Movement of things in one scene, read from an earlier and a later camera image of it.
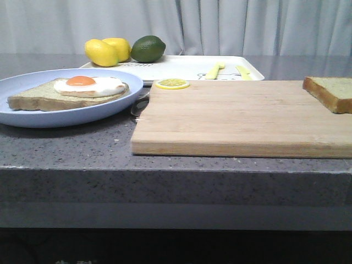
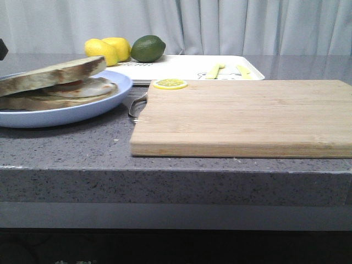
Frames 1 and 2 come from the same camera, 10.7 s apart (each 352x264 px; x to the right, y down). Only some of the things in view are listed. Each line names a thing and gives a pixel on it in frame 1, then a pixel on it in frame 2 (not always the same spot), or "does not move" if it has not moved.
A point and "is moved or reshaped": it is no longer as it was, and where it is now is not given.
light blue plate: x=11 y=83 is moved or reshaped
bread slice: x=335 y=93 → x=67 y=73
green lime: x=147 y=49 does not move
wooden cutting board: x=251 y=118 does not move
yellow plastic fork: x=213 y=73 does not move
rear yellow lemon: x=122 y=47 does not move
